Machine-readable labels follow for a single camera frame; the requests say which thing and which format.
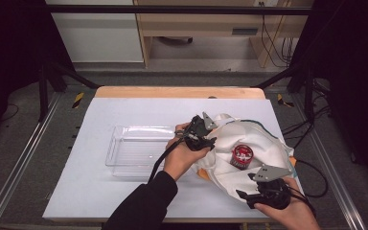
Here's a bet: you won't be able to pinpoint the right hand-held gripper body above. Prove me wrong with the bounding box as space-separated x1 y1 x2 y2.
247 164 293 211

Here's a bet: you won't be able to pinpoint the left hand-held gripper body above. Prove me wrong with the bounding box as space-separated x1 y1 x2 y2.
183 111 219 151

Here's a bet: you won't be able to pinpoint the white printed tote bag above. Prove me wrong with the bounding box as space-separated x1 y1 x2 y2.
191 113 298 204

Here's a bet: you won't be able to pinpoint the red round can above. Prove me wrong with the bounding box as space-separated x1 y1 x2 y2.
229 144 255 171

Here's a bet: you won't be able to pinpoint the clear plastic container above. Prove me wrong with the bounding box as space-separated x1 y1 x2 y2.
104 125 186 178

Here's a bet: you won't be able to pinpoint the person's left hand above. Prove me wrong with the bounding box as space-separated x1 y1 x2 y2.
162 122 212 182

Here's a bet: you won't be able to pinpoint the person's right hand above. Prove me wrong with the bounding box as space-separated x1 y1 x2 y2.
253 177 321 230

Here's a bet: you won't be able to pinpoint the white table board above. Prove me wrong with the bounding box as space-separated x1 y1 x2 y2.
42 97 313 221

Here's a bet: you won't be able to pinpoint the yellow black tape marker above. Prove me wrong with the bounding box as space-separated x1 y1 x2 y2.
71 91 85 109
276 93 295 108

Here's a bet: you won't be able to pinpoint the black metal stand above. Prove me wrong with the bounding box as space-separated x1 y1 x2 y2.
37 60 102 123
253 61 317 123

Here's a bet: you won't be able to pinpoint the wooden desk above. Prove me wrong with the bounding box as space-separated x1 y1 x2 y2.
133 0 315 69

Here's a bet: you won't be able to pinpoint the white cabinet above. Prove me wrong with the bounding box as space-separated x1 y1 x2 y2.
44 0 145 64

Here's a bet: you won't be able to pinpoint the black curtain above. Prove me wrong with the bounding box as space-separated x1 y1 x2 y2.
0 0 75 151
288 0 368 196

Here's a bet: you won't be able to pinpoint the right hand-held gripper black cable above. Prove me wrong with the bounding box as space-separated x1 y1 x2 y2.
287 186 317 219

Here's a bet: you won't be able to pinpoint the hand-held gripper black cable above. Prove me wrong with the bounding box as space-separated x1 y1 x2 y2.
287 186 317 219
147 135 190 184

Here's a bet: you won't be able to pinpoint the left hand-held gripper black cable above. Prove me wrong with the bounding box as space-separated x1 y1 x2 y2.
147 135 190 184

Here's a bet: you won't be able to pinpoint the black floor cable loop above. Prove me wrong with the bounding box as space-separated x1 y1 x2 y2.
295 158 330 199

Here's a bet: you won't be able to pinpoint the aluminium rail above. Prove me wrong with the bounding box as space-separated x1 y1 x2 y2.
291 95 368 230
0 92 61 230

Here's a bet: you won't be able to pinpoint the black floor cables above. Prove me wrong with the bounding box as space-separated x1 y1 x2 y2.
281 104 332 150

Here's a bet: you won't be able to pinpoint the bundle of black hanging cables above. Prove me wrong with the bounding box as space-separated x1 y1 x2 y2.
260 1 296 69

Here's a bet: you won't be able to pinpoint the black horizontal frame bar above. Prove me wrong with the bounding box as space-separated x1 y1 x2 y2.
44 4 312 16

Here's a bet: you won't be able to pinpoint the thin black floor cable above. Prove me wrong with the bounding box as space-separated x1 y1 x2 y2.
1 103 20 122

